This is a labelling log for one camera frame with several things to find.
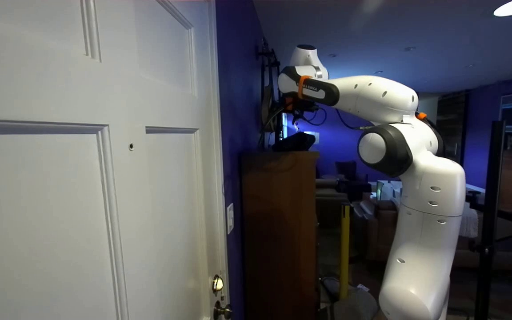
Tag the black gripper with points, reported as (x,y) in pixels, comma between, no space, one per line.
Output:
(298,107)

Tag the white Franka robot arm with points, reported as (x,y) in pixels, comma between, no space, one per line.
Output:
(421,206)

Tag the brown cardboard box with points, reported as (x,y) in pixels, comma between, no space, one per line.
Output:
(380,231)

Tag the yellow pole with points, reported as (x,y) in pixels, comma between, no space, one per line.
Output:
(345,249)

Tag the metal deadbolt lock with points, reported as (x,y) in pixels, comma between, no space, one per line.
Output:
(217,284)

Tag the metal door knob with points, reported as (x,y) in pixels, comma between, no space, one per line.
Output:
(220,309)

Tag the black tripod pole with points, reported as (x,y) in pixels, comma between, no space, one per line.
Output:
(487,224)

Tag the black wall rack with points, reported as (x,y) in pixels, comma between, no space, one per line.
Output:
(266,99)

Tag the white light switch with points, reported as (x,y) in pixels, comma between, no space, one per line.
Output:
(229,219)

